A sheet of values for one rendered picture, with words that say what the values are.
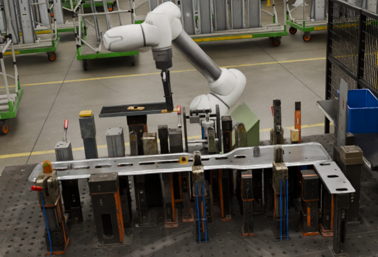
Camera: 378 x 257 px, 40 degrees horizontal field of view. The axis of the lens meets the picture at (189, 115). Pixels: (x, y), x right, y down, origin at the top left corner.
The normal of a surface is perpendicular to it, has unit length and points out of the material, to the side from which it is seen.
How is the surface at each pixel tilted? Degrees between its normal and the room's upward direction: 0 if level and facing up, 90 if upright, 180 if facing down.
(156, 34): 89
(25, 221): 0
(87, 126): 90
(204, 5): 86
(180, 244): 0
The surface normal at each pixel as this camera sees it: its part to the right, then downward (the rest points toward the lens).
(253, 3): 0.00, 0.25
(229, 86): 0.41, 0.25
